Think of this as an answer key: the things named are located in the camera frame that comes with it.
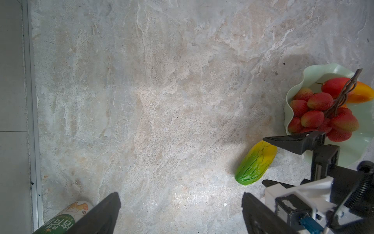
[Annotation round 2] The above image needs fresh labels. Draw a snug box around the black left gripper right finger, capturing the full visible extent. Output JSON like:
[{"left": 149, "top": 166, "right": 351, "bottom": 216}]
[{"left": 242, "top": 193, "right": 298, "bottom": 234}]

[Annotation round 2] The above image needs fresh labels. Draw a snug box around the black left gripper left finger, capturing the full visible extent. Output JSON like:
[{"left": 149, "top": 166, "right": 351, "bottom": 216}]
[{"left": 66, "top": 192, "right": 121, "bottom": 234}]

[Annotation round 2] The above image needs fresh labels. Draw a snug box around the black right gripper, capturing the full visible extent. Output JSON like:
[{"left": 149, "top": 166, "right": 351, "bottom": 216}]
[{"left": 261, "top": 131, "right": 374, "bottom": 218}]

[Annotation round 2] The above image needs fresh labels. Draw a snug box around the green yellow fake papaya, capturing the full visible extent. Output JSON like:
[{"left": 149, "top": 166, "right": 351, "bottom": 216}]
[{"left": 235, "top": 140, "right": 278, "bottom": 186}]

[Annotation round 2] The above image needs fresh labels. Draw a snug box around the red lychee bunch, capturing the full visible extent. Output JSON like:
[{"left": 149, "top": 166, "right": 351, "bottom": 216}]
[{"left": 288, "top": 69, "right": 362, "bottom": 142}]

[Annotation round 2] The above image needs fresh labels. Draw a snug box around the red yellow fake mango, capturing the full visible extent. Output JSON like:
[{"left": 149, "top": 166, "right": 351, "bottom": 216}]
[{"left": 321, "top": 77, "right": 374, "bottom": 103}]

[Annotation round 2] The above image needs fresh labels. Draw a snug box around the pale green fruit bowl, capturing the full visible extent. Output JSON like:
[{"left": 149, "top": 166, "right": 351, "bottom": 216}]
[{"left": 284, "top": 63, "right": 374, "bottom": 167}]

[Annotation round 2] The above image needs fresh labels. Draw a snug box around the green drink can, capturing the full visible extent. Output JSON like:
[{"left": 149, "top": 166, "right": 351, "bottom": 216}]
[{"left": 33, "top": 200, "right": 94, "bottom": 234}]

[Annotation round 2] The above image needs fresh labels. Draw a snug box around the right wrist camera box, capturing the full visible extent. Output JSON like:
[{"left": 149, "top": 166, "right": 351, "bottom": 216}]
[{"left": 275, "top": 194, "right": 324, "bottom": 234}]

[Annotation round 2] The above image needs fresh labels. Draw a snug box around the aluminium corner post left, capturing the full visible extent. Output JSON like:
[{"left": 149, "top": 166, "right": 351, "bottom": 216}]
[{"left": 21, "top": 0, "right": 44, "bottom": 232}]

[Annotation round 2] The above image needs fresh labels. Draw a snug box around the black corrugated right cable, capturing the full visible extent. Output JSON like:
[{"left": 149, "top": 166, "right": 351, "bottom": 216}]
[{"left": 322, "top": 160, "right": 374, "bottom": 234}]

